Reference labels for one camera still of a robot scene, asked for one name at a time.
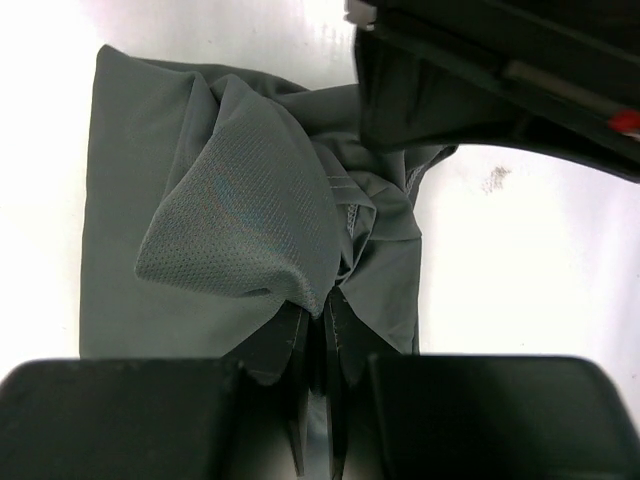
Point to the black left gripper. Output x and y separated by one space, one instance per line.
560 78

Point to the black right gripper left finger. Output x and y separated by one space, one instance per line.
242 416

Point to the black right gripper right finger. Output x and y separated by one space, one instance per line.
396 416

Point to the dark grey t-shirt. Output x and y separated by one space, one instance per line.
215 196

